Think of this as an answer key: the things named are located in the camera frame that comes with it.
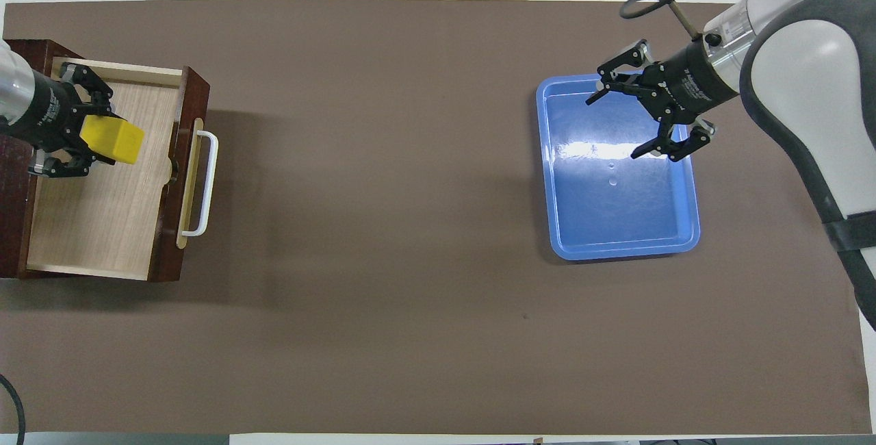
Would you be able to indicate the brown table mat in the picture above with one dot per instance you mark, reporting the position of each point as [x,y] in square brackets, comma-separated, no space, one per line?
[445,226]

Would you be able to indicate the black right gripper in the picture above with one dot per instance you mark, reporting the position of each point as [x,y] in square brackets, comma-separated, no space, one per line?
[684,82]

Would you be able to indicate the dark wooden cabinet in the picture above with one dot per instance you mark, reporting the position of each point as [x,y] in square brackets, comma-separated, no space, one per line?
[14,226]

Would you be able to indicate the blue plastic tray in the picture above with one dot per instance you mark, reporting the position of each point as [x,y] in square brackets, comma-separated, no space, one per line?
[616,219]

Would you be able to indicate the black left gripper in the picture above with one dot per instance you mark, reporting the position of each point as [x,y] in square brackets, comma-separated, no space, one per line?
[48,113]

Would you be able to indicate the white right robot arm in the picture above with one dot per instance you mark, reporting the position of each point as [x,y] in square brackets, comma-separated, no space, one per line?
[807,61]

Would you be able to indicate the yellow block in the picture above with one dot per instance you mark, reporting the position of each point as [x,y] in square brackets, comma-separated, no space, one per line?
[113,140]

